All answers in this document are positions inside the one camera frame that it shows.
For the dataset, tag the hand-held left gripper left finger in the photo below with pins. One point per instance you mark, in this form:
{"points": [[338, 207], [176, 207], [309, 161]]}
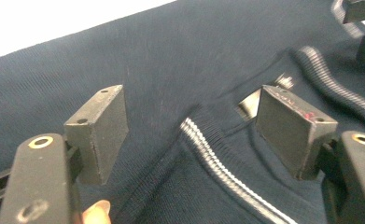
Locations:
{"points": [[99, 137]]}

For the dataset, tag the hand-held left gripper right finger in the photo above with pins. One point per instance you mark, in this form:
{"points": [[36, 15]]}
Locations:
{"points": [[289, 137]]}

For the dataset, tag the navy knitted vest white trim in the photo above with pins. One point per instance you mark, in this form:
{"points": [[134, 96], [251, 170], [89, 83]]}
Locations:
{"points": [[177, 77]]}

